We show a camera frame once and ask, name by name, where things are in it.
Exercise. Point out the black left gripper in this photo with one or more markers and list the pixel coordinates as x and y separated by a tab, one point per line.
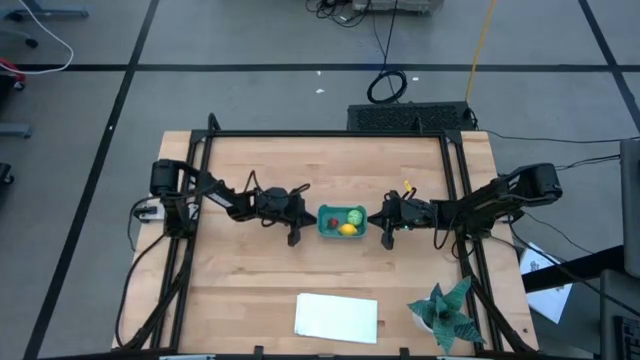
277	205

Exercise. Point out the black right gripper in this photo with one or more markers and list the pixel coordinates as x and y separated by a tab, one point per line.
410	212

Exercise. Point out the teal plastic bin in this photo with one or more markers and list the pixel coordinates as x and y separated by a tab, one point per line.
325	231

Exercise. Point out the green toy cabbage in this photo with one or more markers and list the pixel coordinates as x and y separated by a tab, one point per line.
355	217

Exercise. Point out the red toy strawberry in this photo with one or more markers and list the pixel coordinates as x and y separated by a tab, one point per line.
333	223

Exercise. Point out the yellow toy lemon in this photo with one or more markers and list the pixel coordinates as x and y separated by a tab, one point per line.
348	229

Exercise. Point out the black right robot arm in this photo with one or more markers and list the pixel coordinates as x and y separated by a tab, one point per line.
500	197

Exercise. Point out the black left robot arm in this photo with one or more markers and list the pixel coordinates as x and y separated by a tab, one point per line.
220	197

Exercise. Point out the yellow tag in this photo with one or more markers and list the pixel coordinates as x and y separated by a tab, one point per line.
409	186

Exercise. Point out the white folded cloth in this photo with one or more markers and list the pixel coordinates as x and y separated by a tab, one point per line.
335	317

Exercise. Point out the green artificial plant white pot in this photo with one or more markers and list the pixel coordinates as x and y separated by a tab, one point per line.
445	317

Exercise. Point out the white paper sheet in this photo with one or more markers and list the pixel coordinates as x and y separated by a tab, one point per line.
547	295

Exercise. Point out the black metal table frame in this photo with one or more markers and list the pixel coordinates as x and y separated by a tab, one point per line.
325	133

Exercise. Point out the grey metal mount plate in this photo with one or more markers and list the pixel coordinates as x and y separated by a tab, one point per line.
149	212

